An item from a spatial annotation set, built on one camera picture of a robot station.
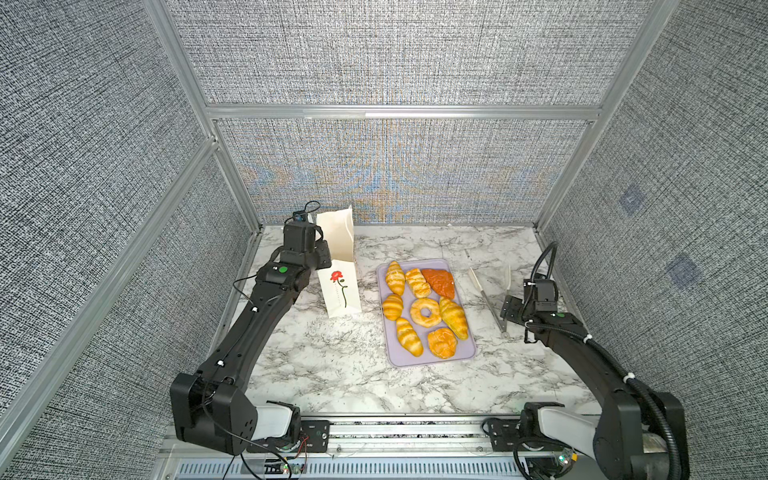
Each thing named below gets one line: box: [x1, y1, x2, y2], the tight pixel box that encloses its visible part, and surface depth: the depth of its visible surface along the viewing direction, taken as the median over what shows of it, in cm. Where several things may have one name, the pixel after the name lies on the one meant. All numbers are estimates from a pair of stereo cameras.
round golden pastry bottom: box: [427, 328, 458, 359], surface depth 87 cm
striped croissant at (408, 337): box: [396, 317, 424, 357], surface depth 89 cm
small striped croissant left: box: [382, 293, 404, 321], surface depth 96 cm
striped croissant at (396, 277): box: [386, 260, 406, 296], surface depth 102 cm
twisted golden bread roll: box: [405, 268, 431, 299], surface depth 100 cm
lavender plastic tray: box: [377, 259, 477, 367], surface depth 94 cm
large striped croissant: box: [439, 296, 469, 340], surface depth 92 cm
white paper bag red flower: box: [315, 205, 362, 318], surface depth 88 cm
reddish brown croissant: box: [421, 268, 455, 299], surface depth 101 cm
